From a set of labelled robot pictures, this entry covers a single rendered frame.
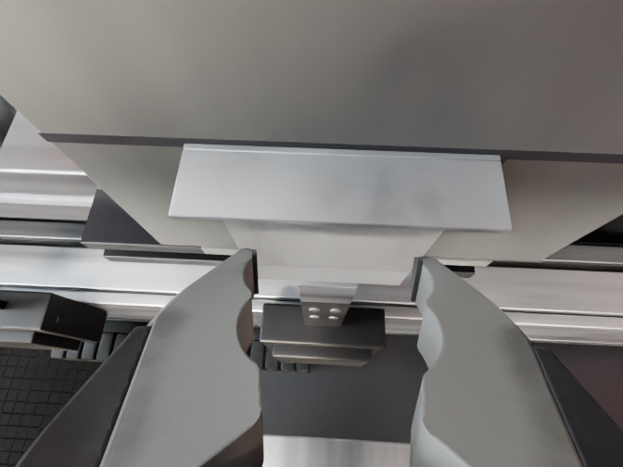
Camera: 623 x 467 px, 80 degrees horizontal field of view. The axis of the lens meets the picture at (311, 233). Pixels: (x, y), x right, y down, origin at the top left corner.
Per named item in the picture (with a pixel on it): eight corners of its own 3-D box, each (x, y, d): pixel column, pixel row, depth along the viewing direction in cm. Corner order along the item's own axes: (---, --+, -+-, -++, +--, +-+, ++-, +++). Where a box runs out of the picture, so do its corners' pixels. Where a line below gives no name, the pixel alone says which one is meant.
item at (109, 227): (484, 205, 19) (492, 261, 18) (463, 228, 22) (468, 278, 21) (96, 189, 20) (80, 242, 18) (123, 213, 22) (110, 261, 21)
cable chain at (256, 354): (311, 342, 54) (310, 372, 52) (311, 347, 59) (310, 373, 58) (57, 329, 55) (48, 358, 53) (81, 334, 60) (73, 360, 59)
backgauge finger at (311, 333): (428, 258, 22) (435, 345, 21) (370, 325, 47) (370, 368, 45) (230, 249, 23) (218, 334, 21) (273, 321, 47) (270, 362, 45)
